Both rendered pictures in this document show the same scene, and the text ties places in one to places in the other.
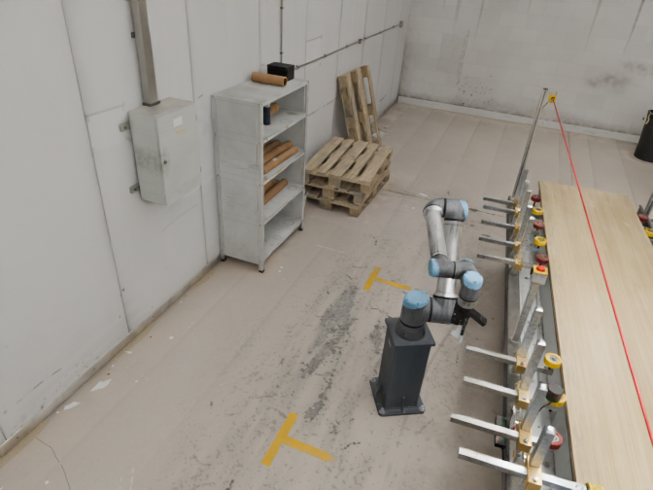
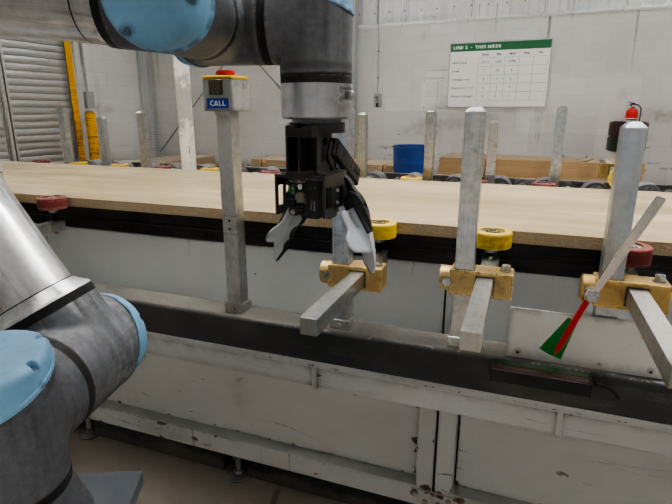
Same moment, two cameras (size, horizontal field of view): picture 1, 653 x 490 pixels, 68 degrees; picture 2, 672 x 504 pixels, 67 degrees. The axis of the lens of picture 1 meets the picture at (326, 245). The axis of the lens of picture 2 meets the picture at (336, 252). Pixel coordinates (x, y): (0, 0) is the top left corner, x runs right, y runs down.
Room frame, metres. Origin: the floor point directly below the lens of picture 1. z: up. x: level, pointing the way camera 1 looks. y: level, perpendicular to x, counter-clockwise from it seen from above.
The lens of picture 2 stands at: (1.82, -0.05, 1.15)
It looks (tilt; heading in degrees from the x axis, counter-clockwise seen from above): 16 degrees down; 274
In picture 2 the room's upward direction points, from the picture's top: straight up
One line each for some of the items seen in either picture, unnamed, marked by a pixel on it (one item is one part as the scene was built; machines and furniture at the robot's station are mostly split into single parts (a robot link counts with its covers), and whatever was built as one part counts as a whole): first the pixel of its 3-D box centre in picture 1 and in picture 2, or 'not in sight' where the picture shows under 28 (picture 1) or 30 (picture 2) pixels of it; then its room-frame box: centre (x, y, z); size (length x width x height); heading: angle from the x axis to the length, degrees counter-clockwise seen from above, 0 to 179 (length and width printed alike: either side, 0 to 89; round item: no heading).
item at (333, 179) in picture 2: (462, 313); (314, 170); (1.89, -0.70, 1.08); 0.09 x 0.08 x 0.12; 70
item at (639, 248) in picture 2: (549, 444); (624, 271); (1.33, -1.01, 0.85); 0.08 x 0.08 x 0.11
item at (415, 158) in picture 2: not in sight; (413, 171); (1.29, -6.90, 0.36); 0.59 x 0.57 x 0.73; 70
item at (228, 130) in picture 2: (525, 312); (232, 215); (2.13, -1.13, 0.93); 0.05 x 0.05 x 0.45; 74
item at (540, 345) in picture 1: (527, 378); (467, 238); (1.64, -0.99, 0.92); 0.04 x 0.04 x 0.48; 74
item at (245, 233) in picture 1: (263, 172); not in sight; (4.09, 0.62, 0.78); 0.90 x 0.45 x 1.55; 160
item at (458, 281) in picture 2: (522, 394); (476, 280); (1.62, -0.99, 0.84); 0.14 x 0.06 x 0.05; 164
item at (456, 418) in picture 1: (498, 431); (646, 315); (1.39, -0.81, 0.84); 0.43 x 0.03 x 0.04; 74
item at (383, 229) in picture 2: (550, 366); (378, 244); (1.80, -1.18, 0.85); 0.08 x 0.08 x 0.11
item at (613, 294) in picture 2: (524, 436); (622, 291); (1.37, -0.92, 0.85); 0.14 x 0.06 x 0.05; 164
